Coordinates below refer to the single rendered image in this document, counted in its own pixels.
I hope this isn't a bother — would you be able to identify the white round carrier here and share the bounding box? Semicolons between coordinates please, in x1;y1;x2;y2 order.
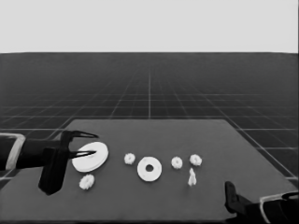
136;156;163;183

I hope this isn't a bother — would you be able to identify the small white toothed gear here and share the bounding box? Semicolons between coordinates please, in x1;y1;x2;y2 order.
170;156;184;170
189;153;203;167
123;152;136;165
78;174;95;190

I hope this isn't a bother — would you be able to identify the large thick white disc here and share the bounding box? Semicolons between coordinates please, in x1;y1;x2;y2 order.
71;141;109;174

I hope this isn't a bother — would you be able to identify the small white T-shaped piece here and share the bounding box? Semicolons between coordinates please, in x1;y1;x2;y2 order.
187;167;198;187

